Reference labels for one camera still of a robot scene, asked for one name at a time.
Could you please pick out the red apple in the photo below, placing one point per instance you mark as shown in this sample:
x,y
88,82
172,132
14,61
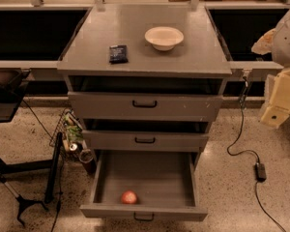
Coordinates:
x,y
129,197

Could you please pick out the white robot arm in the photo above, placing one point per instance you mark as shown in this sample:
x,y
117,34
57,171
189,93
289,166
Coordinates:
x,y
276,109

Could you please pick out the grey drawer cabinet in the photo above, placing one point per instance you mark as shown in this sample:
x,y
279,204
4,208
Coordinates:
x,y
199,55

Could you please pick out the grey middle drawer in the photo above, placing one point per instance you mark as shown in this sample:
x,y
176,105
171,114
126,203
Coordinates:
x,y
168,136

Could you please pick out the grey drawer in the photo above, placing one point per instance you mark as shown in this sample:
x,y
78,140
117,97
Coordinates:
x,y
164,183
168,136
146,98

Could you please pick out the grey top drawer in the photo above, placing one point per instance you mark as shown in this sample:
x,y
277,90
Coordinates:
x,y
146,98

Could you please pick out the grey bottom drawer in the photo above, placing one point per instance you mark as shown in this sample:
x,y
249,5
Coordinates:
x,y
164,183

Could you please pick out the dark blue snack packet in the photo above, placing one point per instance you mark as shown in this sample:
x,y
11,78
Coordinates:
x,y
118,54

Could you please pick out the white bowl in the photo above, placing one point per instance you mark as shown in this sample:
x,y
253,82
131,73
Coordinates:
x,y
164,38

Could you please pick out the brown cup on floor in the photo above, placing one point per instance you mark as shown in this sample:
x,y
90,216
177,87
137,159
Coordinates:
x,y
87,160

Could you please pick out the black stand with legs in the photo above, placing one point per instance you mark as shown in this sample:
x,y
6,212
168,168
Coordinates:
x,y
51,164

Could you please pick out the dark bin at left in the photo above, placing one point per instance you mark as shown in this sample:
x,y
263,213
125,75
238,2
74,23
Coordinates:
x,y
13,85

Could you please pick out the wire basket with items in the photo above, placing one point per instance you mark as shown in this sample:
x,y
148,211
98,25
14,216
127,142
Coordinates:
x,y
72,138

